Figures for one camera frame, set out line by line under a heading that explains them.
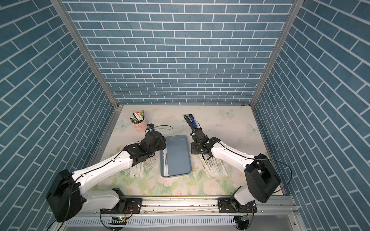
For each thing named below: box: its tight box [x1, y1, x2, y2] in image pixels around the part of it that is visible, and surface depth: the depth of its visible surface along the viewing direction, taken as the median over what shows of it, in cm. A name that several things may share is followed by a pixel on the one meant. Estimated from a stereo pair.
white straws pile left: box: [129, 161, 145, 179], surface depth 86 cm
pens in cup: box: [129, 107, 145, 124], surface depth 101 cm
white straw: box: [162, 147, 170, 177], surface depth 90 cm
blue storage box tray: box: [160, 134, 192, 178], surface depth 91 cm
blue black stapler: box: [183, 113, 198, 132], surface depth 110 cm
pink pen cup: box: [132, 118, 147, 134], surface depth 99 cm
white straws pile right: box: [198, 154, 229, 178], surface depth 88 cm
